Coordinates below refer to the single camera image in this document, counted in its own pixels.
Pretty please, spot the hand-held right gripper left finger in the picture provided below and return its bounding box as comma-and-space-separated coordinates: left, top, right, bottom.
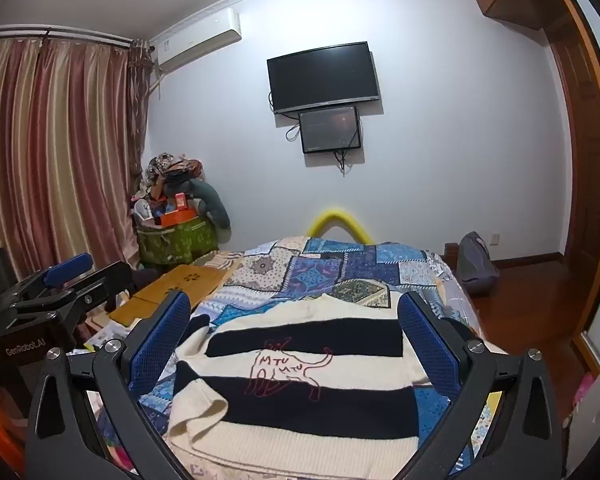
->
25, 289, 193, 480

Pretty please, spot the small black wall monitor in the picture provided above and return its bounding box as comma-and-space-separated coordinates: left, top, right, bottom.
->
298, 105, 364, 155

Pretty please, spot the cream navy striped sweater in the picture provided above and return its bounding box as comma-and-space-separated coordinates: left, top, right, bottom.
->
165, 294, 429, 467

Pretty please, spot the grey plush toy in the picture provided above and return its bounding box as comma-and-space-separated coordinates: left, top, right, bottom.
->
191, 177, 231, 234

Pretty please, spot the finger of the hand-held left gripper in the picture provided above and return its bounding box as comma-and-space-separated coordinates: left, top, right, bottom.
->
0, 253, 95, 319
60, 261, 134, 320

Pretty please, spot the wooden door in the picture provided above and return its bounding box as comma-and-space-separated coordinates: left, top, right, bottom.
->
549, 10, 600, 263

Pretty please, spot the pink decoration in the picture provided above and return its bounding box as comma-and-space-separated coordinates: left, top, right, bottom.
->
572, 372, 594, 412

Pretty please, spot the pile of clothes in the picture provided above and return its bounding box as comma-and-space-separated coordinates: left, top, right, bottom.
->
129, 152, 207, 221

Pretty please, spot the striped pink curtain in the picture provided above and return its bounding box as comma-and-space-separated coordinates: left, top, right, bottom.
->
0, 37, 152, 283

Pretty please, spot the white curtain rail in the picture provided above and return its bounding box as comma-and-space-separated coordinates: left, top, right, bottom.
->
0, 25, 134, 50

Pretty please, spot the orange box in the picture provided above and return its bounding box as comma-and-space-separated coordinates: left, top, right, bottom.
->
152, 207, 199, 229

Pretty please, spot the grey backpack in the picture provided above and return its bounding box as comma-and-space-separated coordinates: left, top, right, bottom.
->
454, 231, 501, 297

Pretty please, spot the black monitor cable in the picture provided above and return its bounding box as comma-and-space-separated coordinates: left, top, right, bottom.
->
334, 147, 357, 175

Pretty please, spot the beige striped cloth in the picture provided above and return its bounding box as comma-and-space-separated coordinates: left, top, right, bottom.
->
192, 251, 246, 274

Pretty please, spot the large black wall television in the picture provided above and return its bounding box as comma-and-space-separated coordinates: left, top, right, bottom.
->
266, 41, 383, 115

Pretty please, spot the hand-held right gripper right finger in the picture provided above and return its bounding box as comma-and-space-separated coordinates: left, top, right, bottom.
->
397, 290, 567, 480

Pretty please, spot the wooden lap desk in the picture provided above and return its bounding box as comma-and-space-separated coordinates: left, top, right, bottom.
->
108, 263, 222, 329

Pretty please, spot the brown wooden wardrobe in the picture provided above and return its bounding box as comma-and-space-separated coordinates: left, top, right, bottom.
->
535, 0, 600, 377

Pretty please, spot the blue patchwork blanket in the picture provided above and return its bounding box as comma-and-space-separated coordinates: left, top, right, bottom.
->
85, 235, 512, 480

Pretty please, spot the white air conditioner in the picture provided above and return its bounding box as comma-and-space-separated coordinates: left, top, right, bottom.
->
152, 7, 243, 74

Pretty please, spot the green fabric storage bag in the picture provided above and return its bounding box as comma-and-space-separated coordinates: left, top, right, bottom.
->
135, 216, 219, 267

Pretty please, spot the yellow foam tube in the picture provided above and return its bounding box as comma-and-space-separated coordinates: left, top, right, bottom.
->
305, 206, 376, 246

